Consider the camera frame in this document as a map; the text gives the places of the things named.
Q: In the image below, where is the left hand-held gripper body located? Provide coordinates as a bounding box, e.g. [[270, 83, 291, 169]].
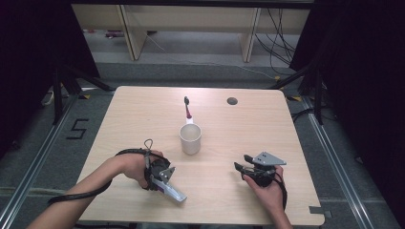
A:
[[144, 156, 177, 192]]

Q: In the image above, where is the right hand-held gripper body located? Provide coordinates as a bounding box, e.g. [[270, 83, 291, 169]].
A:
[[240, 151, 288, 188]]

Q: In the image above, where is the white purple toothpaste tube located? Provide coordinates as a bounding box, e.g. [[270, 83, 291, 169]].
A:
[[152, 177, 188, 203]]

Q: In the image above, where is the white cup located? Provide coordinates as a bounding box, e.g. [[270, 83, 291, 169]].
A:
[[179, 114, 203, 156]]

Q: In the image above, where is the pink toothbrush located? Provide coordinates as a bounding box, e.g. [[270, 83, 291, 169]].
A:
[[183, 95, 193, 120]]

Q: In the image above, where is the person's right hand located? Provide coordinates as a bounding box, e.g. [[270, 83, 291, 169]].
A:
[[243, 165, 287, 215]]

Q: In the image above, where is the person's left hand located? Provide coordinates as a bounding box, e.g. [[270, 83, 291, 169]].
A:
[[121, 150, 165, 189]]

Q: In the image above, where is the grey tape piece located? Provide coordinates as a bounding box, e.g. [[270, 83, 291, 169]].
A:
[[309, 205, 332, 219]]

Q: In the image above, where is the black metal stand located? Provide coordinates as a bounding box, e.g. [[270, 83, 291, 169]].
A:
[[52, 62, 117, 126], [267, 62, 325, 126]]

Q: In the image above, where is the black curtain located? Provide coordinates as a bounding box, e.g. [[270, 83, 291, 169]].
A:
[[288, 0, 405, 220], [0, 0, 100, 160]]

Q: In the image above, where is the beige wooden desk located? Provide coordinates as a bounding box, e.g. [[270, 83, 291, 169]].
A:
[[70, 3, 311, 63]]

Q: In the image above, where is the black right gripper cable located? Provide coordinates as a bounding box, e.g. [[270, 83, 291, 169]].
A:
[[273, 173, 288, 212]]

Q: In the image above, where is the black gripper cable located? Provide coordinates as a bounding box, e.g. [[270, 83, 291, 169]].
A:
[[47, 147, 171, 205], [273, 173, 288, 212]]

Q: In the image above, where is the grey strap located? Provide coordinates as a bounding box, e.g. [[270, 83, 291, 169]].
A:
[[143, 138, 154, 170]]

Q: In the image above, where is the black floor cable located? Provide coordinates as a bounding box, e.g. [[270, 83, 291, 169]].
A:
[[290, 107, 317, 124]]

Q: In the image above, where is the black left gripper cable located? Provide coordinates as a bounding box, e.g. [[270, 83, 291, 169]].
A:
[[47, 147, 171, 205]]

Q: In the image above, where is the metal floor rail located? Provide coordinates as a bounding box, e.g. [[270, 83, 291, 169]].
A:
[[0, 94, 80, 229], [300, 95, 374, 229]]

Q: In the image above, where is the bundle of black cables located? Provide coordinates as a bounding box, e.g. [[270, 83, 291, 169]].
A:
[[254, 8, 301, 76]]

